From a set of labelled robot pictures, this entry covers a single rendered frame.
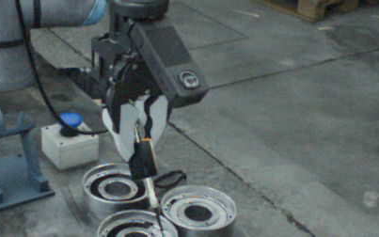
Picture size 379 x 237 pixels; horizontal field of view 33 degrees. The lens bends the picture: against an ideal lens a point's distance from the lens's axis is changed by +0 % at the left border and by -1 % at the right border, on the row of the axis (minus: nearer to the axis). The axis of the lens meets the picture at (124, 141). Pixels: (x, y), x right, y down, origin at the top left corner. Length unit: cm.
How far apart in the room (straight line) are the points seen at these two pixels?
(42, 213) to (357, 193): 182
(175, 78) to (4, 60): 62
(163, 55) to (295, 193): 183
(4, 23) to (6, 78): 11
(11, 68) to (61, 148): 32
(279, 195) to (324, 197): 17
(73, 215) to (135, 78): 26
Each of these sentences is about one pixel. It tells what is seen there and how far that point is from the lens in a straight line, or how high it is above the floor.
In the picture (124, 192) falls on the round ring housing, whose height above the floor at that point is 81.
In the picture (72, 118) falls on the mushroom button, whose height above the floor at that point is 87.
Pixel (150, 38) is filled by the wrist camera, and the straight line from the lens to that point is 73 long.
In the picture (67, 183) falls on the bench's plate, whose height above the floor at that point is 80.
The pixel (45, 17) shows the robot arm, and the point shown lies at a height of 94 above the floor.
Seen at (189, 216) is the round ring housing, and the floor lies 81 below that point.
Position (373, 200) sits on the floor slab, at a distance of 258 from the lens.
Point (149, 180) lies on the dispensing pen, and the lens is 83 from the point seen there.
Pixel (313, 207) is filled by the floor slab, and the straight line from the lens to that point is 245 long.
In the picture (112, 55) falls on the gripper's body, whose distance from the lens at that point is 77.
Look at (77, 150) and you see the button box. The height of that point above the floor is 83.
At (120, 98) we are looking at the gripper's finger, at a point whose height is 102.
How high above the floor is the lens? 136
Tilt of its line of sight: 30 degrees down
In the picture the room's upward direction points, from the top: 2 degrees clockwise
